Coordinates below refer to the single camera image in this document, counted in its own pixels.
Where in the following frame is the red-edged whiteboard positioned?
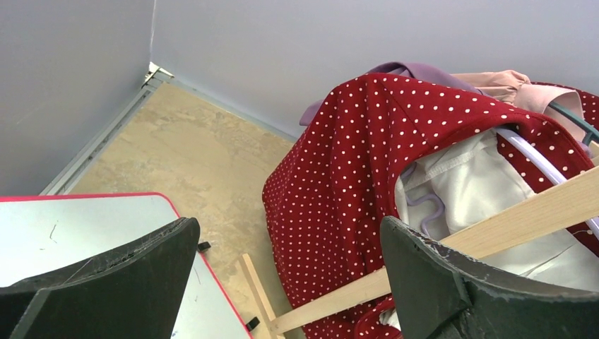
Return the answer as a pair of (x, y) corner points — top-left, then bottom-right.
(1, 193), (251, 338)

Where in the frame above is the wooden clothes rack frame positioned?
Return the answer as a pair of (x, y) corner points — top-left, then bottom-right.
(239, 140), (599, 339)

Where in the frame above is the purple pleated skirt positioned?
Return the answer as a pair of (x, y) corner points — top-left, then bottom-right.
(299, 61), (483, 127)

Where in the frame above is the teal hanger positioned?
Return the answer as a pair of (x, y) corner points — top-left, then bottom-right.
(548, 102), (598, 146)

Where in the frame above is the red polka dot skirt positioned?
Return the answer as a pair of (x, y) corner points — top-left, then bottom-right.
(263, 73), (598, 338)

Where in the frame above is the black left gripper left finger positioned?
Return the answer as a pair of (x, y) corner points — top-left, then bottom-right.
(1, 218), (201, 338)

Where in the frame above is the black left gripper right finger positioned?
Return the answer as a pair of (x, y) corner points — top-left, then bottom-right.
(380, 216), (598, 338)

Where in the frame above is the pink pleated skirt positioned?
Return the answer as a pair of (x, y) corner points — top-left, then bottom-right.
(453, 70), (585, 141)

